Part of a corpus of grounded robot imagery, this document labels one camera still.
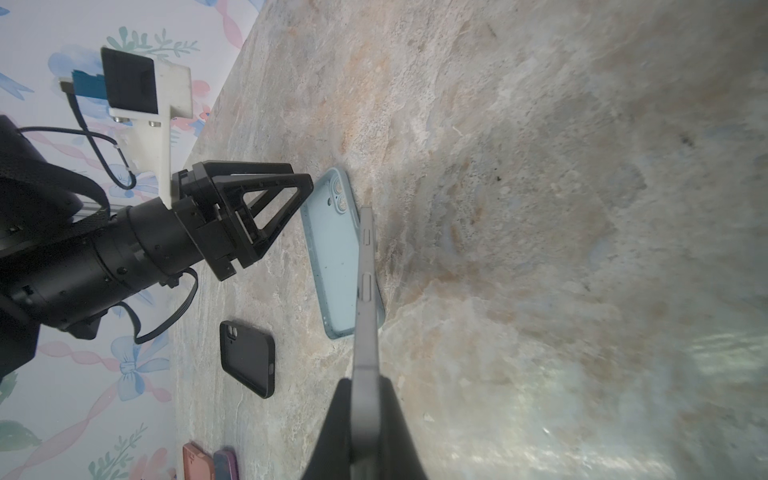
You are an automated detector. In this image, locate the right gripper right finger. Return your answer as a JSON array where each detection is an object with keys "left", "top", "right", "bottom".
[{"left": 377, "top": 376, "right": 427, "bottom": 480}]

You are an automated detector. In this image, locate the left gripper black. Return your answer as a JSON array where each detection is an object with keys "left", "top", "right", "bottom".
[{"left": 173, "top": 161, "right": 313, "bottom": 281}]

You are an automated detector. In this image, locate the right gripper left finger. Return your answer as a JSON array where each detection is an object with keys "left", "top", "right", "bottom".
[{"left": 302, "top": 378, "right": 352, "bottom": 480}]

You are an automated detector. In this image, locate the black smartphone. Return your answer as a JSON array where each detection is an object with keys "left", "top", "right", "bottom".
[{"left": 350, "top": 206, "right": 381, "bottom": 478}]

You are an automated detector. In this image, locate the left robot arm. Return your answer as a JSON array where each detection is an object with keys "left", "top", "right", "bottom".
[{"left": 1, "top": 119, "right": 313, "bottom": 375}]

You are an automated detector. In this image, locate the purple phone case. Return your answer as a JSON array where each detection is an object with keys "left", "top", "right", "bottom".
[{"left": 213, "top": 449, "right": 239, "bottom": 480}]

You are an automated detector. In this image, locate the black phone case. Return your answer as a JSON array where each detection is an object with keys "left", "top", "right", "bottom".
[{"left": 219, "top": 321, "right": 276, "bottom": 399}]

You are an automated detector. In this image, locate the pink phone case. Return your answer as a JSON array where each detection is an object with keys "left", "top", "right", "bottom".
[{"left": 182, "top": 442, "right": 215, "bottom": 480}]

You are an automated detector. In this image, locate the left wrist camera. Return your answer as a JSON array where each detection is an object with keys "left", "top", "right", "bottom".
[{"left": 59, "top": 47, "right": 193, "bottom": 207}]

